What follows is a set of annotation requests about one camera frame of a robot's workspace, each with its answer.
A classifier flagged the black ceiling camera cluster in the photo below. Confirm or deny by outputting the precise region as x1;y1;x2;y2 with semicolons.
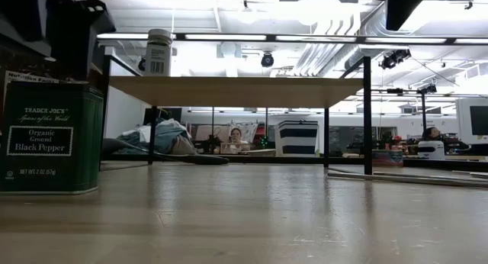
379;49;412;70

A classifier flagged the brown spice pouch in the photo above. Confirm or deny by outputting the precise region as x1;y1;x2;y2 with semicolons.
0;42;100;85

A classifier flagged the small white device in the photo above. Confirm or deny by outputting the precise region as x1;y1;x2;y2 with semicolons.
417;140;446;160

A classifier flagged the striped storage bin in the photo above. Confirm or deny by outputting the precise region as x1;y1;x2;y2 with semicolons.
274;120;319;157

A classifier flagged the black chalkboard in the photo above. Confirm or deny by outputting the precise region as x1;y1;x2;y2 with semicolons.
329;125;365;155

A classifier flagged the white label seasoning jar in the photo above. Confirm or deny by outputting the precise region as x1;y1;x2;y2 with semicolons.
144;28;173;77

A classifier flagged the green black pepper tin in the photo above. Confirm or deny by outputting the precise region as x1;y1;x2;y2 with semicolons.
0;82;104;196

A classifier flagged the black camera stand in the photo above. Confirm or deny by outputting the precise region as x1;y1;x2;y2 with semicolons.
371;82;438;143

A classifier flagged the black frame wooden shelf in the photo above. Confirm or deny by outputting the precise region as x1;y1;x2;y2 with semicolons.
99;54;373;176

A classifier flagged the white computer monitor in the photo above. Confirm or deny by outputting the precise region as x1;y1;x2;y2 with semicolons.
455;98;488;146

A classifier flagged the red background object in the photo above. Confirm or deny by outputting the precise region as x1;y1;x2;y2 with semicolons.
253;122;268;147

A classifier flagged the black table edge trim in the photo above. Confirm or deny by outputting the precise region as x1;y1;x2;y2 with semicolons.
99;153;488;172

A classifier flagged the black background screen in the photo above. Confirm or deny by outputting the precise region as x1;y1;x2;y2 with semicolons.
143;107;183;124

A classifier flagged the thin metal rod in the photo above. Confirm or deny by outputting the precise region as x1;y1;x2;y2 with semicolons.
373;170;488;182
326;171;488;188

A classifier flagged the overhead light bar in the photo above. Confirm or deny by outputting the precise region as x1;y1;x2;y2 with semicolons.
97;32;488;45

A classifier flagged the person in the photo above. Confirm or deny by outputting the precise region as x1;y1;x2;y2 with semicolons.
421;126;470;150
227;127;252;153

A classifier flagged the pile of cloth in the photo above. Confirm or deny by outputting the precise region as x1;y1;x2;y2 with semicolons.
116;118;197;155

